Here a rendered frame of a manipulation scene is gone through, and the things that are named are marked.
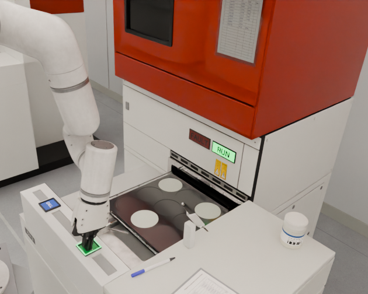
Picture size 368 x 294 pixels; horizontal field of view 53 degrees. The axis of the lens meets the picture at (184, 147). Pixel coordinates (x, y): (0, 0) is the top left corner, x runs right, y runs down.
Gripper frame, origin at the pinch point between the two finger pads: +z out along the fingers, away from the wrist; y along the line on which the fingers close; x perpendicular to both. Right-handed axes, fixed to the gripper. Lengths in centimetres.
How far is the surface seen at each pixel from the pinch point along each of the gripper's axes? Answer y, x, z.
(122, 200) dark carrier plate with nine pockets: -26.9, -19.8, 2.8
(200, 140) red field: -54, -12, -23
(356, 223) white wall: -220, 14, 47
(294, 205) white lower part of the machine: -98, 16, 2
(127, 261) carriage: -12.4, 5.3, 7.9
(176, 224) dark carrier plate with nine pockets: -33.7, 3.5, 1.4
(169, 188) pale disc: -46.2, -15.3, -1.3
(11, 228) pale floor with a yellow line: -36, -140, 93
